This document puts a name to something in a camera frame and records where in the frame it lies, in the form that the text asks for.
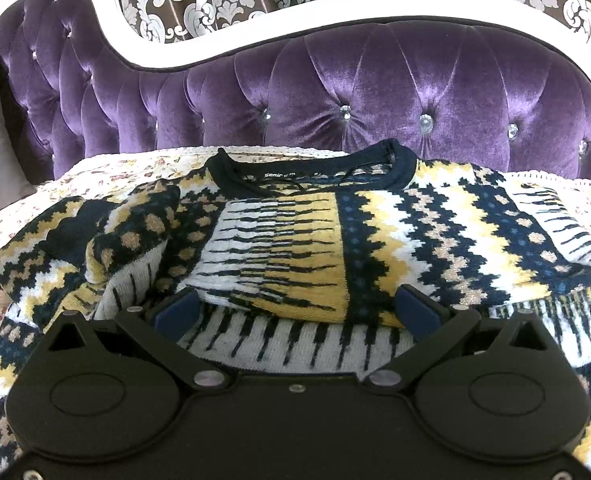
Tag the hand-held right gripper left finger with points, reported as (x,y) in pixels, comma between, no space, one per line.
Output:
(178,314)

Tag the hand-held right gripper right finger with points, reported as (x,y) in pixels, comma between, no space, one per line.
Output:
(416,307)

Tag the navy yellow white patterned sweater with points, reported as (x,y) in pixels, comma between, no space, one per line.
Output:
(425,230)

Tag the white floral quilted cover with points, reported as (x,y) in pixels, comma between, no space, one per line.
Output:
(125,169)

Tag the purple tufted velvet sofa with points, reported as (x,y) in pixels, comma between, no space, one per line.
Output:
(375,80)

